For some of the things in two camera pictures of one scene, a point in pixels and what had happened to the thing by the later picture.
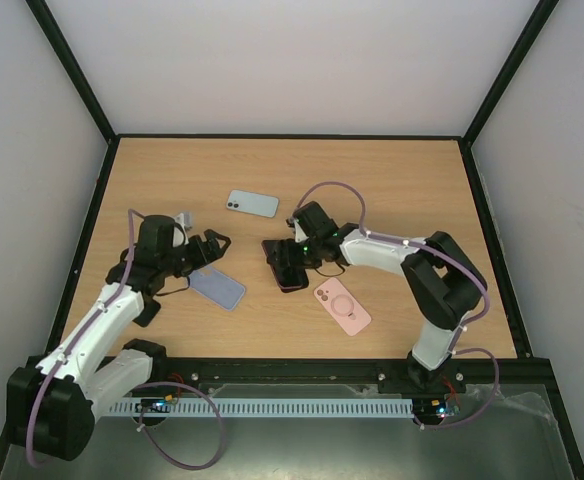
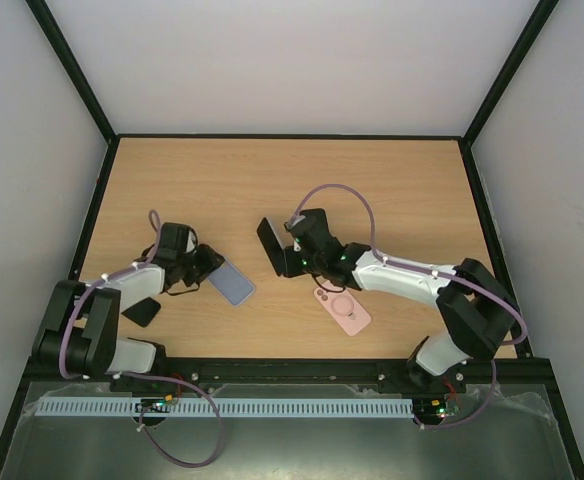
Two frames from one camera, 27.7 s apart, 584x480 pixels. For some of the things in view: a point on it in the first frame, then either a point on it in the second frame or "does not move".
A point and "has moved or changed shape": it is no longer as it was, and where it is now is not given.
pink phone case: [343, 306] does not move
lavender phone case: [216, 286] has moved or changed shape
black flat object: [149, 312] does not move
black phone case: [291, 282] has moved or changed shape
